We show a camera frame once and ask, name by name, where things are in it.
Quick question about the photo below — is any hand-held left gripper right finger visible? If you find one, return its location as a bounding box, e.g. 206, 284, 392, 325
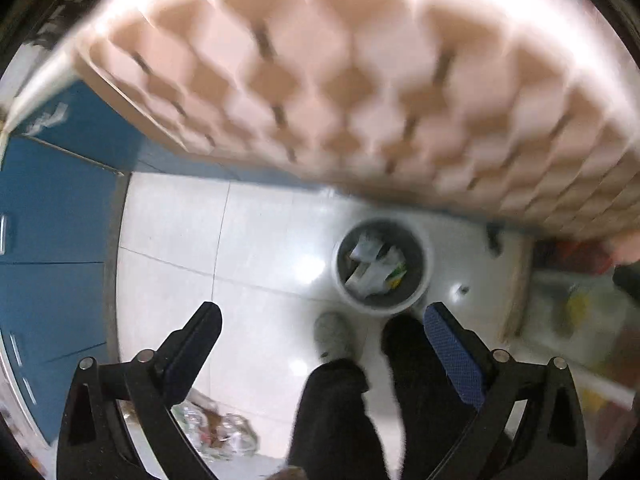
423, 302, 590, 480

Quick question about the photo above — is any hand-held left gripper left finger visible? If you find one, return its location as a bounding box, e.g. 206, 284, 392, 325
56, 302, 223, 480

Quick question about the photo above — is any round grey trash bin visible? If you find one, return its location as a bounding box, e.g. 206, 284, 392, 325
332, 217, 434, 316

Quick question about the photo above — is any person's right forearm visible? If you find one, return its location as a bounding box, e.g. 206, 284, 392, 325
606, 232, 640, 267

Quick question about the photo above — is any yellow object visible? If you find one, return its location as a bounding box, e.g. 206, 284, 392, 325
564, 286, 592, 337

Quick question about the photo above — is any clear plastic bag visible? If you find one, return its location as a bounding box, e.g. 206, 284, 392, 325
172, 389, 261, 462

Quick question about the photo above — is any black table caster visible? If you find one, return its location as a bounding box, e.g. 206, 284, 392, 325
485, 222, 504, 257

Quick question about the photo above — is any person's left leg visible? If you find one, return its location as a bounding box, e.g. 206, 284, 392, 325
286, 357, 397, 480

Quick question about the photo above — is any blue lower cabinet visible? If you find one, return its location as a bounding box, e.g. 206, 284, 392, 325
0, 80, 321, 448

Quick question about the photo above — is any checkered tablecloth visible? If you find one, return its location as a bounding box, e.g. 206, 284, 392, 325
74, 0, 640, 242

